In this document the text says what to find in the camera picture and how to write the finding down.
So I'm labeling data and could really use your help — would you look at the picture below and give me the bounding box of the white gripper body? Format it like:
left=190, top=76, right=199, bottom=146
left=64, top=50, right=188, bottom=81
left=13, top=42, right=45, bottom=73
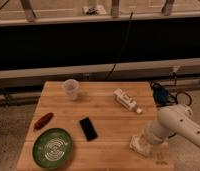
left=129, top=129, right=156, bottom=157

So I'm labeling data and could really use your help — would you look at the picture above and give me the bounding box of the white sponge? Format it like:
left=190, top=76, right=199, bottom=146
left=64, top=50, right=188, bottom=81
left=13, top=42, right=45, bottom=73
left=114, top=88, right=142, bottom=114

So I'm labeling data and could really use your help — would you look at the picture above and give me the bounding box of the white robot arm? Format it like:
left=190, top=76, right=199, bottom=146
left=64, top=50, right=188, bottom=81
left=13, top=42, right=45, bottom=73
left=129, top=104, right=200, bottom=157

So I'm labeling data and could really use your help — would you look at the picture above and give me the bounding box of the translucent ceramic cup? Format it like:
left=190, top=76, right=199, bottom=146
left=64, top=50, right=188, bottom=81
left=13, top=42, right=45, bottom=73
left=63, top=79, right=79, bottom=101

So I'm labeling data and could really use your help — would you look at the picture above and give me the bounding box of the black smartphone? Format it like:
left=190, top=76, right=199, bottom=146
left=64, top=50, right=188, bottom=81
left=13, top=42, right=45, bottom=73
left=79, top=117, right=97, bottom=141

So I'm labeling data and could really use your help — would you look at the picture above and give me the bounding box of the green patterned plate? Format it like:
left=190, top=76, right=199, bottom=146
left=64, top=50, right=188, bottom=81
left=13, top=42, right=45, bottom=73
left=32, top=128, right=73, bottom=170

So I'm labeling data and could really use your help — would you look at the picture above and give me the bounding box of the brown sausage toy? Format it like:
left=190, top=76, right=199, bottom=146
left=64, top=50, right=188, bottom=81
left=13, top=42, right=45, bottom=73
left=34, top=113, right=53, bottom=130

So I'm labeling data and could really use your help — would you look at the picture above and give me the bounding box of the black panel barrier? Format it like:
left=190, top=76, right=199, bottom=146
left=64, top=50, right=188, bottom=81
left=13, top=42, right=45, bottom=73
left=0, top=18, right=200, bottom=71

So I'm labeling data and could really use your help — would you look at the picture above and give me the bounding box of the black hanging cable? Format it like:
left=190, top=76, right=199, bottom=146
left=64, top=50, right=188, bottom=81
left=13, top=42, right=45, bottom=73
left=105, top=10, right=135, bottom=81

